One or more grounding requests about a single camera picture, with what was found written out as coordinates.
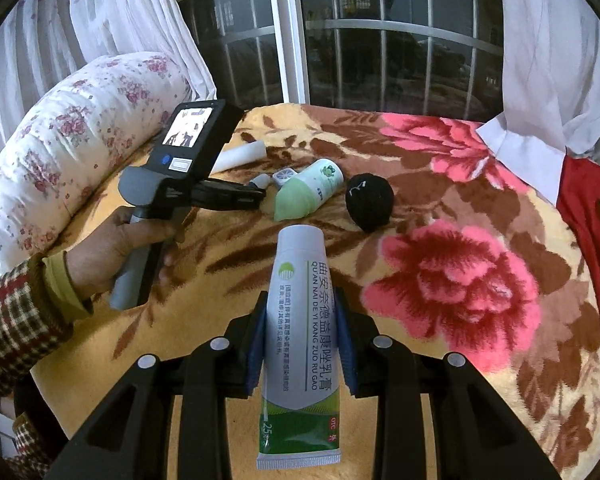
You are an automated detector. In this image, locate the person's left hand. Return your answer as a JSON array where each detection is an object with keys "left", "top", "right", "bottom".
[{"left": 72, "top": 207, "right": 181, "bottom": 305}]

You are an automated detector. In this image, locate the white green ointment tube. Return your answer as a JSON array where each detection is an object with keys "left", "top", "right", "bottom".
[{"left": 256, "top": 224, "right": 342, "bottom": 471}]

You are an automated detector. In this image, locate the sheer floral curtain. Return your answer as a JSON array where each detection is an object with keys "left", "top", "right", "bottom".
[
  {"left": 0, "top": 0, "right": 218, "bottom": 161},
  {"left": 495, "top": 0, "right": 600, "bottom": 171}
]

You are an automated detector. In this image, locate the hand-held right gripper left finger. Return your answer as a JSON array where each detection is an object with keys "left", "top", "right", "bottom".
[{"left": 50, "top": 295, "right": 271, "bottom": 480}]

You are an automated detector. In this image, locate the black fuzzy ball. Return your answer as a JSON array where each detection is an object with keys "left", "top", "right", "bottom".
[{"left": 345, "top": 173, "right": 395, "bottom": 232}]

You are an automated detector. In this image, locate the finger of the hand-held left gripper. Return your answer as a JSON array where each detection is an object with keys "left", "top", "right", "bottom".
[
  {"left": 196, "top": 181, "right": 261, "bottom": 197},
  {"left": 194, "top": 194, "right": 267, "bottom": 212}
]

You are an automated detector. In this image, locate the white framed barred window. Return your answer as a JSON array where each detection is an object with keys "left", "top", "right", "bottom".
[{"left": 165, "top": 0, "right": 506, "bottom": 123}]

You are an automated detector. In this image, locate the red blanket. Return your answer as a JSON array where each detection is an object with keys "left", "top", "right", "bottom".
[{"left": 555, "top": 152, "right": 600, "bottom": 391}]

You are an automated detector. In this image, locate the rolled floral quilt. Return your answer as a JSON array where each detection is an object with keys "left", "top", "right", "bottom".
[{"left": 0, "top": 51, "right": 193, "bottom": 261}]

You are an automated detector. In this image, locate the green capped white bottle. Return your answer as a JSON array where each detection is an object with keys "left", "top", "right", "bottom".
[{"left": 273, "top": 158, "right": 345, "bottom": 223}]

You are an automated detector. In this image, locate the yellow floral plush blanket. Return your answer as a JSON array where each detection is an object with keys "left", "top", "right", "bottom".
[{"left": 30, "top": 104, "right": 600, "bottom": 480}]

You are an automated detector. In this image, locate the white cloth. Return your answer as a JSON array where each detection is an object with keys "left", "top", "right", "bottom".
[{"left": 476, "top": 110, "right": 568, "bottom": 186}]

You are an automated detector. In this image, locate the white paper tube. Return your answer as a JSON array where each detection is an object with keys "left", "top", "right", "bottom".
[{"left": 211, "top": 141, "right": 267, "bottom": 173}]

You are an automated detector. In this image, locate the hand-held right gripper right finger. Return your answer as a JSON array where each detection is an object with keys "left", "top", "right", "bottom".
[{"left": 332, "top": 292, "right": 563, "bottom": 480}]

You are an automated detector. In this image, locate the small round white case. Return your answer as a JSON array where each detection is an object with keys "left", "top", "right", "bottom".
[{"left": 272, "top": 167, "right": 301, "bottom": 191}]

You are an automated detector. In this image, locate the person's left forearm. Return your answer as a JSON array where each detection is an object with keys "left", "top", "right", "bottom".
[{"left": 0, "top": 252, "right": 96, "bottom": 480}]

